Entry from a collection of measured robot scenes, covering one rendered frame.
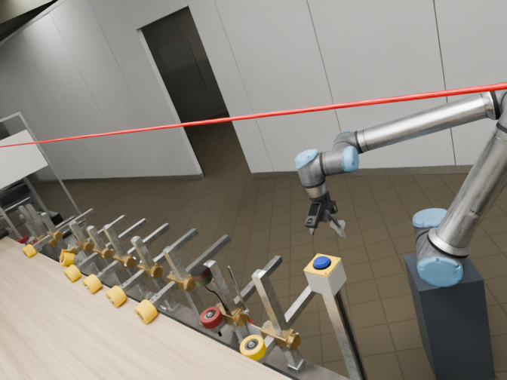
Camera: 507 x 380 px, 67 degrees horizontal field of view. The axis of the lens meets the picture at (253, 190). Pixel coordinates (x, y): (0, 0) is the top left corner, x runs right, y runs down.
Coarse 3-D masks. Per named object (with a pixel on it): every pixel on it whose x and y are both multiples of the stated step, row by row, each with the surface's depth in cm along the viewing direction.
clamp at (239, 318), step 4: (220, 304) 151; (220, 308) 148; (224, 312) 146; (236, 312) 143; (240, 312) 143; (224, 316) 145; (228, 316) 143; (232, 316) 142; (236, 316) 142; (240, 316) 141; (244, 316) 143; (228, 320) 145; (232, 320) 142; (236, 320) 141; (240, 320) 141; (244, 320) 143; (232, 324) 144; (236, 324) 141; (240, 324) 141
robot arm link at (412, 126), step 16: (480, 96) 125; (496, 96) 120; (416, 112) 135; (432, 112) 131; (448, 112) 128; (464, 112) 126; (480, 112) 124; (496, 112) 122; (368, 128) 142; (384, 128) 138; (400, 128) 135; (416, 128) 133; (432, 128) 132; (448, 128) 132; (352, 144) 142; (368, 144) 141; (384, 144) 140
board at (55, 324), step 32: (0, 256) 277; (32, 256) 255; (0, 288) 228; (32, 288) 213; (64, 288) 200; (0, 320) 192; (32, 320) 182; (64, 320) 172; (96, 320) 164; (128, 320) 156; (160, 320) 149; (0, 352) 167; (32, 352) 159; (64, 352) 152; (96, 352) 145; (128, 352) 139; (160, 352) 134; (192, 352) 128; (224, 352) 124
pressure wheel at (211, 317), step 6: (204, 312) 144; (210, 312) 142; (216, 312) 141; (204, 318) 141; (210, 318) 139; (216, 318) 139; (222, 318) 142; (204, 324) 139; (210, 324) 139; (216, 324) 139
